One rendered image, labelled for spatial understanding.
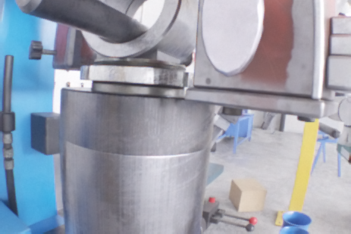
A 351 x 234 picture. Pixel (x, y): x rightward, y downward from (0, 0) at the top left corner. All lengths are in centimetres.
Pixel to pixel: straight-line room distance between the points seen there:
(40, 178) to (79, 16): 57
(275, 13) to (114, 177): 21
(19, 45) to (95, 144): 44
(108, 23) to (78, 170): 16
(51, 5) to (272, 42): 16
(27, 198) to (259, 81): 66
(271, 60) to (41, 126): 54
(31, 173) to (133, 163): 49
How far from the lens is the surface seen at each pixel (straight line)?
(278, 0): 18
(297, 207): 305
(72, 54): 44
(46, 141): 61
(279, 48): 17
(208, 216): 99
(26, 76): 65
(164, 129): 24
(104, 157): 25
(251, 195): 314
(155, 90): 28
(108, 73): 27
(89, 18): 23
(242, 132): 727
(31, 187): 72
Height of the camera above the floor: 148
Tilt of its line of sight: 3 degrees down
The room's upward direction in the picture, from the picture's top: 5 degrees clockwise
